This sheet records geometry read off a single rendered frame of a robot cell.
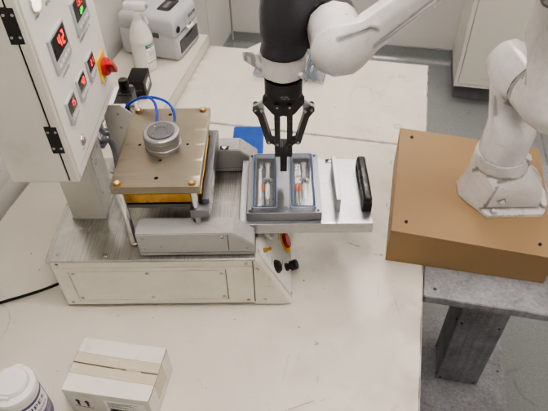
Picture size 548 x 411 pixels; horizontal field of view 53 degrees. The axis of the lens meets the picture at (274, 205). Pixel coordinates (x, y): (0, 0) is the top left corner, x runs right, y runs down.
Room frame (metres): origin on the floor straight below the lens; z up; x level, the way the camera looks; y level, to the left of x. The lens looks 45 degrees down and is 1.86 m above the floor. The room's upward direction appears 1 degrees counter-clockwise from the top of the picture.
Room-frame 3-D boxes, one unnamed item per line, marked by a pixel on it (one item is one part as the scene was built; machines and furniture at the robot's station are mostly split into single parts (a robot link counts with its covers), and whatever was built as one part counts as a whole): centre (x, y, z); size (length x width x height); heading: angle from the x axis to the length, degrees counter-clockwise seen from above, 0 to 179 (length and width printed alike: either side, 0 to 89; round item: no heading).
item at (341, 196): (0.94, -0.07, 0.97); 0.30 x 0.22 x 0.08; 89
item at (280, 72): (0.96, -0.01, 1.30); 0.13 x 0.12 x 0.05; 178
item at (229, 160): (1.08, 0.16, 0.97); 0.26 x 0.05 x 0.07; 89
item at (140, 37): (1.80, 0.45, 0.92); 0.09 x 0.08 x 0.25; 80
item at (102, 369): (0.56, 0.33, 0.80); 0.19 x 0.13 x 0.09; 77
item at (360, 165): (0.94, -0.21, 0.99); 0.15 x 0.02 x 0.04; 179
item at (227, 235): (0.80, 0.17, 0.97); 0.25 x 0.05 x 0.07; 89
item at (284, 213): (0.94, -0.02, 0.98); 0.20 x 0.17 x 0.03; 179
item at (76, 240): (0.94, 0.27, 0.93); 0.46 x 0.35 x 0.01; 89
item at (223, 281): (0.96, 0.23, 0.84); 0.53 x 0.37 x 0.17; 89
